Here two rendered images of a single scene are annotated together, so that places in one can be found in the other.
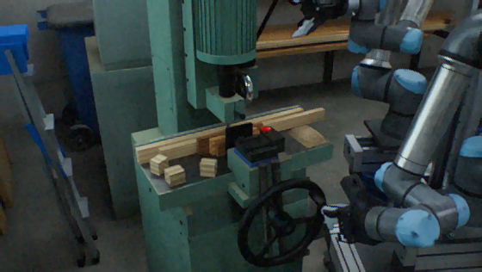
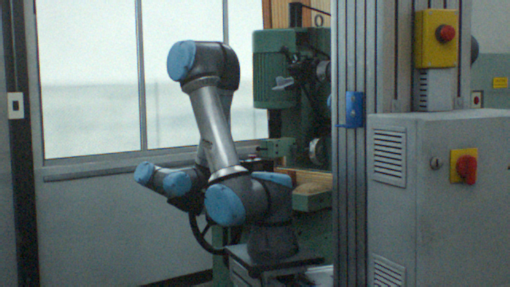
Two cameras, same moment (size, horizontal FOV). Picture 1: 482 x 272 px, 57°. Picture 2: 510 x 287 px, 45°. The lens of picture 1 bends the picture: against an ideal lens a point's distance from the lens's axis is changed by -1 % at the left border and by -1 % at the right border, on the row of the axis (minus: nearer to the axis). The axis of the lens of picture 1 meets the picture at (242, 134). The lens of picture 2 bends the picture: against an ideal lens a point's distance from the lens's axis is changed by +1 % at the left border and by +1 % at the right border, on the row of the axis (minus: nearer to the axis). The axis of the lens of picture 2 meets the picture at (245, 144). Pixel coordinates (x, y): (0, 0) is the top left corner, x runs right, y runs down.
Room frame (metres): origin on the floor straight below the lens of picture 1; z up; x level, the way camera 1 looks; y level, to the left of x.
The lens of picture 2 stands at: (0.48, -2.30, 1.32)
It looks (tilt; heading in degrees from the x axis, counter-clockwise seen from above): 6 degrees down; 74
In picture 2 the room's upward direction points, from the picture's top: 1 degrees counter-clockwise
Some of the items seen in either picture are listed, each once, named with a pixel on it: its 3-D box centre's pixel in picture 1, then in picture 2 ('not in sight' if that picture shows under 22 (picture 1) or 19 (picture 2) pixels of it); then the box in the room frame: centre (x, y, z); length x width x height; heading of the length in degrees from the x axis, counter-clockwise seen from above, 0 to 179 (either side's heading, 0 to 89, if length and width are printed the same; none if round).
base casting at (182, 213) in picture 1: (213, 163); (296, 210); (1.40, 0.11, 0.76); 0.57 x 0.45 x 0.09; 28
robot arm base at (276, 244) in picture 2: (471, 196); (272, 233); (1.04, -0.65, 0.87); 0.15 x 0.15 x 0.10
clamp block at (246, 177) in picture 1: (258, 166); not in sight; (1.12, -0.05, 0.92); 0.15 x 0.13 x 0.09; 118
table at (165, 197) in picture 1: (244, 165); (258, 191); (1.19, -0.01, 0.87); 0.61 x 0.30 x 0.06; 118
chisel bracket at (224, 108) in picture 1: (225, 105); (279, 149); (1.31, 0.06, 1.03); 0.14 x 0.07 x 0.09; 28
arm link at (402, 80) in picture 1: (406, 89); not in sight; (1.53, -0.60, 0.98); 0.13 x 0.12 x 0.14; 59
